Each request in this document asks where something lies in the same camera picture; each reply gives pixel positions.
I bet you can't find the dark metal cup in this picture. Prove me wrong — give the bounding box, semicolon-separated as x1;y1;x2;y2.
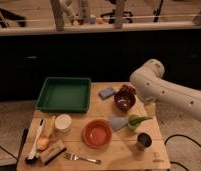
136;133;152;151

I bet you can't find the wooden railing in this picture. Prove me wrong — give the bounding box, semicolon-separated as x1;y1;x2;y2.
0;0;201;35

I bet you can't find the orange bowl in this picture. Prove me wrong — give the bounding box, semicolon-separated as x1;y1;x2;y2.
82;119;112;149

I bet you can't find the wooden block brush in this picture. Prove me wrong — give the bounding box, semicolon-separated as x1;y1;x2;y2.
40;140;66;165

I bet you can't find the dark red bowl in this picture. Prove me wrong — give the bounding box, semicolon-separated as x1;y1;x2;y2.
114;91;136;111

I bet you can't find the orange fruit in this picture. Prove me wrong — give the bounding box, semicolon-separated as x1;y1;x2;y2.
36;137;50;151

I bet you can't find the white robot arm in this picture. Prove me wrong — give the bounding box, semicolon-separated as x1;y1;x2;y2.
130;59;201;122

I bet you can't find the green toy vegetable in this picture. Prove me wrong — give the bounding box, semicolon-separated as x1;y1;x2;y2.
127;115;151;130

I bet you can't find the green plastic tray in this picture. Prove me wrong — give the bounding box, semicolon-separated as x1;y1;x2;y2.
36;77;91;113

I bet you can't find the yellow banana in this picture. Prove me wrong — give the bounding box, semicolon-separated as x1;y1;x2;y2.
44;116;55;137

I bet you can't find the silver fork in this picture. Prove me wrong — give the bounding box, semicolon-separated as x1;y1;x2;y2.
64;153;102;165

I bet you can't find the blue sponge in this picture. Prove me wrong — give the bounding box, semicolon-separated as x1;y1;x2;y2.
99;87;116;100

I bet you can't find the dark red snack pile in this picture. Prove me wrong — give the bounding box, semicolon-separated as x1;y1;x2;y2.
120;84;136;95

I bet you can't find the white cup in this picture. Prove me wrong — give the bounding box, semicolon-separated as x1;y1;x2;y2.
55;114;72;132

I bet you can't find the black cable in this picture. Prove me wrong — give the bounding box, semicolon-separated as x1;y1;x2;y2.
164;133;201;171

